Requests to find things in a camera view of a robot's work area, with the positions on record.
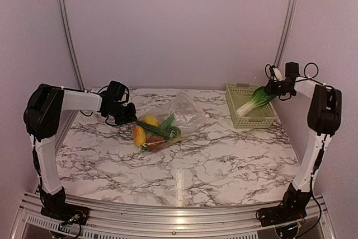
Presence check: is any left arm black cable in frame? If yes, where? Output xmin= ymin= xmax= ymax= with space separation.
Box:
xmin=81 ymin=86 xmax=131 ymax=126

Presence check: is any front aluminium rail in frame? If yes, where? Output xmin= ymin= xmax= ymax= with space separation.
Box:
xmin=11 ymin=191 xmax=336 ymax=239

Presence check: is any aluminium frame post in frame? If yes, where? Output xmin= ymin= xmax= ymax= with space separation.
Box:
xmin=274 ymin=0 xmax=298 ymax=68
xmin=58 ymin=0 xmax=84 ymax=90

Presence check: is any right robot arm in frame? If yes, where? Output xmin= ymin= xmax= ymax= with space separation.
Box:
xmin=257 ymin=62 xmax=342 ymax=227

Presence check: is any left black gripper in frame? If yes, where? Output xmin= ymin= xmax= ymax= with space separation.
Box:
xmin=107 ymin=102 xmax=136 ymax=125

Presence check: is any fake bok choy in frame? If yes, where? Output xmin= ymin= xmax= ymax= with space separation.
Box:
xmin=236 ymin=86 xmax=276 ymax=117

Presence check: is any right aluminium frame post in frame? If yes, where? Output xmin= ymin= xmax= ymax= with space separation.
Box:
xmin=274 ymin=0 xmax=298 ymax=68

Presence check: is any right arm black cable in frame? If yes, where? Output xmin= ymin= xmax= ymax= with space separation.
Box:
xmin=264 ymin=62 xmax=331 ymax=101

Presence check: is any pale green plastic basket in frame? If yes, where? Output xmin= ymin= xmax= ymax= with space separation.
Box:
xmin=225 ymin=83 xmax=276 ymax=129

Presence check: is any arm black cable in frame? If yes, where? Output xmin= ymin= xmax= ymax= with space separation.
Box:
xmin=81 ymin=86 xmax=131 ymax=126
xmin=264 ymin=62 xmax=331 ymax=101

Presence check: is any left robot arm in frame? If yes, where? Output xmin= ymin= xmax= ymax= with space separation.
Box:
xmin=23 ymin=81 xmax=137 ymax=226

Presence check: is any left aluminium frame post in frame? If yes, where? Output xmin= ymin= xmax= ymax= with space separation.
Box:
xmin=58 ymin=0 xmax=84 ymax=90

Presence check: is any clear zip top bag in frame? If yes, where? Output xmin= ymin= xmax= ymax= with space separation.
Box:
xmin=132 ymin=92 xmax=209 ymax=153

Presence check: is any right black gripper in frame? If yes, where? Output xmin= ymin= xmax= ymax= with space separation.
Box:
xmin=262 ymin=79 xmax=293 ymax=96

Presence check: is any fake green cucumber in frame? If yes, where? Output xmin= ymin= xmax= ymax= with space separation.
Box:
xmin=136 ymin=115 xmax=177 ymax=139

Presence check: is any fake yellow pepper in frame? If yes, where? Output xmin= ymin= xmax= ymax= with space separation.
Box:
xmin=143 ymin=115 xmax=159 ymax=127

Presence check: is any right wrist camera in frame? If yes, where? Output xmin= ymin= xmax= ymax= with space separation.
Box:
xmin=269 ymin=65 xmax=284 ymax=81

